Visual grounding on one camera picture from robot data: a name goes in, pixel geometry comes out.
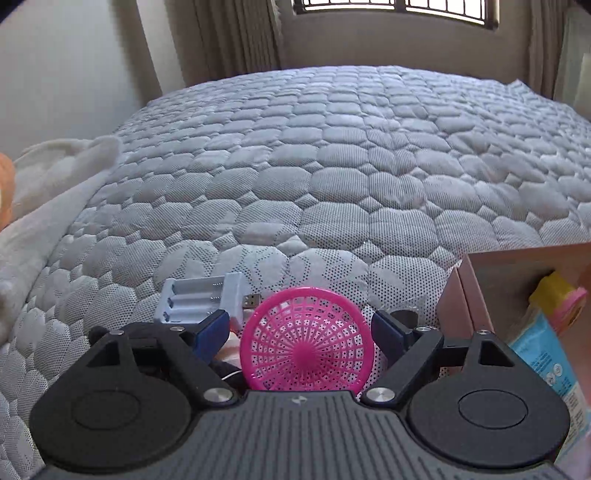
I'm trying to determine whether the beige curtain right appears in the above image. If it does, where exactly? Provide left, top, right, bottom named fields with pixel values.
left=528, top=0, right=571, bottom=98

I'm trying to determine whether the beige curtain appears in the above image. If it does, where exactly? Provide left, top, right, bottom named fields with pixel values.
left=165, top=0, right=286, bottom=86
left=528, top=0, right=571, bottom=98

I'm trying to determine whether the pink cardboard box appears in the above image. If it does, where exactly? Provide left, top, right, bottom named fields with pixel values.
left=435, top=242, right=591, bottom=351

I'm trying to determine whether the beige curtain left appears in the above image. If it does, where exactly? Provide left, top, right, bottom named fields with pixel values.
left=165, top=0, right=286, bottom=86

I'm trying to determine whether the grey quilted mattress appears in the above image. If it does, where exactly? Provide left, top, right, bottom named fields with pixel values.
left=1, top=66, right=590, bottom=479

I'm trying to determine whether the white battery charger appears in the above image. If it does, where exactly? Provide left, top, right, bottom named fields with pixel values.
left=153, top=272, right=262, bottom=332

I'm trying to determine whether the black plush toy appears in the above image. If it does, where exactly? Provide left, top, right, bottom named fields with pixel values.
left=87, top=326, right=247, bottom=394

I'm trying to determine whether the white fluffy blanket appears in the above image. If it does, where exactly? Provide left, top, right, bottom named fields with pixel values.
left=1, top=136, right=123, bottom=342

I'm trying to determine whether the window with metal bars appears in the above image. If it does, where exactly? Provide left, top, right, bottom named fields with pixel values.
left=291, top=0, right=500, bottom=30

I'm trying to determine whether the orange edged pillow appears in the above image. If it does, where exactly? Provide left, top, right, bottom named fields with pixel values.
left=0, top=153, right=15, bottom=230

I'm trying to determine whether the yellow cup black lid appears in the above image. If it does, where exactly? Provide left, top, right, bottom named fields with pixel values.
left=529, top=271, right=588, bottom=336

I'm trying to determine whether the blue white wipes pack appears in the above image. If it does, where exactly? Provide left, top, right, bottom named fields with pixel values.
left=508, top=306, right=590, bottom=457

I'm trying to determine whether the pink plastic toy basket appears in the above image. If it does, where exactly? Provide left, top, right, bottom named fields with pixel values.
left=239, top=287, right=375, bottom=395

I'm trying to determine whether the beige padded headboard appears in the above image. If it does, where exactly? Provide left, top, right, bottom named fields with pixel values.
left=553, top=3, right=590, bottom=107

